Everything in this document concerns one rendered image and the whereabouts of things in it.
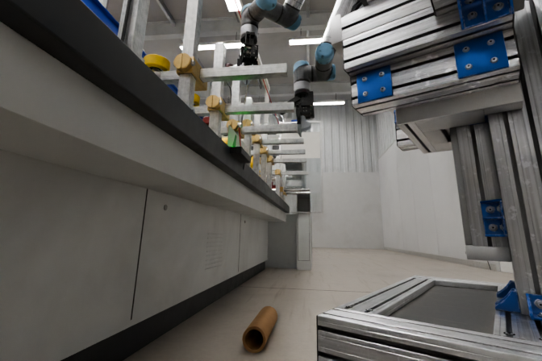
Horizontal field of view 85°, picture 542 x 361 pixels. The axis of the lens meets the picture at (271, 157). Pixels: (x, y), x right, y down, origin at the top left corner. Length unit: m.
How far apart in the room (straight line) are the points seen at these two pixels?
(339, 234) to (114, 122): 9.42
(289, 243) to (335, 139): 7.05
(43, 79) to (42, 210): 0.35
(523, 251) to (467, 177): 0.21
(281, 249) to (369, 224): 6.55
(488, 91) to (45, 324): 1.11
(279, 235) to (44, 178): 3.11
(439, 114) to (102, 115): 0.76
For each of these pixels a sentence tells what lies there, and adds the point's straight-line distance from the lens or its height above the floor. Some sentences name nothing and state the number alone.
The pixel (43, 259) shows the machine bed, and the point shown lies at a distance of 0.81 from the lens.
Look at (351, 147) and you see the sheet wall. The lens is 10.32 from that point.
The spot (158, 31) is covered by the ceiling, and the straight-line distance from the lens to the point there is 7.79.
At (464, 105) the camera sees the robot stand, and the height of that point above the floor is 0.70.
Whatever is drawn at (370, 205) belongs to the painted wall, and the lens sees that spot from 10.04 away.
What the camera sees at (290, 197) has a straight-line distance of 3.54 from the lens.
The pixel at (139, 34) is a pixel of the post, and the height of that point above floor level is 0.77.
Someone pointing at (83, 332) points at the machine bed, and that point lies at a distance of 0.95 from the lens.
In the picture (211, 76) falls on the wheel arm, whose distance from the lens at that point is 0.93.
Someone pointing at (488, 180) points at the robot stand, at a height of 0.53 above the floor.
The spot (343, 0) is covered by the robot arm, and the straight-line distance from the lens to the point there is 1.49.
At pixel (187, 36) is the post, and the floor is 0.94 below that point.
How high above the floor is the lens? 0.38
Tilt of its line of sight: 14 degrees up
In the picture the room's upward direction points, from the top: 1 degrees clockwise
